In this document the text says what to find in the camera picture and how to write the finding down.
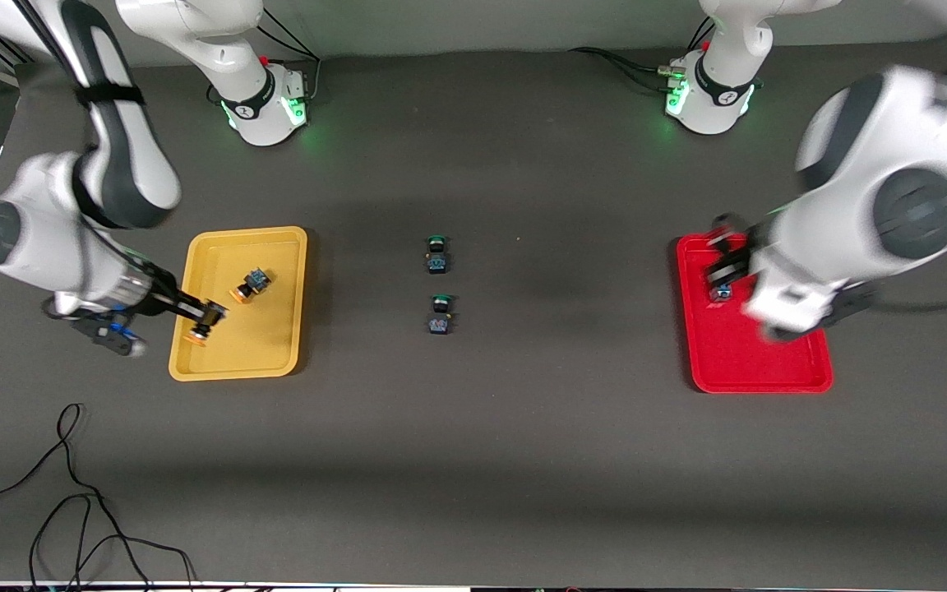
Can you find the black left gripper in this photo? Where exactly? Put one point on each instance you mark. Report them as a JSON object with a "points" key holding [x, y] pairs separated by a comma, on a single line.
{"points": [[735, 260]]}

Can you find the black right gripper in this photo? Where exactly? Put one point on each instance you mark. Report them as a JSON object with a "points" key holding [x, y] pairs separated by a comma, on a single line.
{"points": [[166, 298]]}

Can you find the yellow mushroom push button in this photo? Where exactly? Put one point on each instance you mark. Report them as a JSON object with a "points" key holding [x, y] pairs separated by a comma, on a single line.
{"points": [[253, 282], [194, 337]]}

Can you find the red mushroom push button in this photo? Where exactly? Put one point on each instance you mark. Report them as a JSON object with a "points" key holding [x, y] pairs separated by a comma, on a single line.
{"points": [[720, 292]]}

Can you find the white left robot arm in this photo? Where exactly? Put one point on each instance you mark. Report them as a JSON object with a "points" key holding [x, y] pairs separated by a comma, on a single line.
{"points": [[893, 205]]}

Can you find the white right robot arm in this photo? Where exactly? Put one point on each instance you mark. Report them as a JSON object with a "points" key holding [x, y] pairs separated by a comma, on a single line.
{"points": [[54, 230]]}

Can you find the yellow plastic tray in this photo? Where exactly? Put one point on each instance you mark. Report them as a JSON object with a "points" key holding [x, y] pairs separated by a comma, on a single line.
{"points": [[268, 329]]}

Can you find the red plastic tray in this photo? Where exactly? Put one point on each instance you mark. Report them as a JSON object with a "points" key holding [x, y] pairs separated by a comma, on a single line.
{"points": [[736, 362]]}

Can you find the green mushroom push button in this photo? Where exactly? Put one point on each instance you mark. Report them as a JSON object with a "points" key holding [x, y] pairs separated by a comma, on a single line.
{"points": [[438, 256], [439, 316]]}

